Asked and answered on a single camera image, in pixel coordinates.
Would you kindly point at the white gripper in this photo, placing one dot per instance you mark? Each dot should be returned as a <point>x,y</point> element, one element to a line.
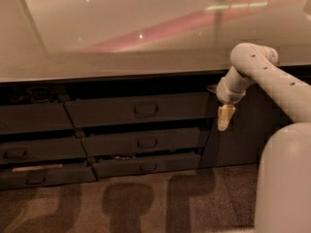
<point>227,95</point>

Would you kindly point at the dark grey drawer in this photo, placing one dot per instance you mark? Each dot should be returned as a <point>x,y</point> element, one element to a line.
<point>139,109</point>
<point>69,173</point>
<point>16,119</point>
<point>41,150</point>
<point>145,165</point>
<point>145,141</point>

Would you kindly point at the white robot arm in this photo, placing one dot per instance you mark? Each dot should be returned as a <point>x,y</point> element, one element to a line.
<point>283,202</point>

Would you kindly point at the dark grey cabinet door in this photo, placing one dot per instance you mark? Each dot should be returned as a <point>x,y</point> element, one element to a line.
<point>255,120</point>

